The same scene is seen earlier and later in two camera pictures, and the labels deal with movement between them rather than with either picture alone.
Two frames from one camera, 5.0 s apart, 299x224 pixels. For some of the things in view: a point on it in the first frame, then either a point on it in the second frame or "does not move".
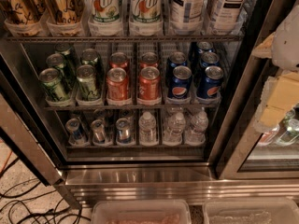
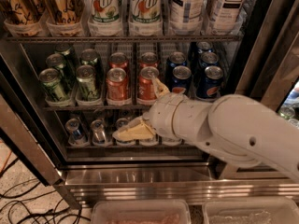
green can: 50,79 does not move
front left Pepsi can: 180,83 does not move
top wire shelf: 86,37 does not move
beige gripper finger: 280,94 → 175,116
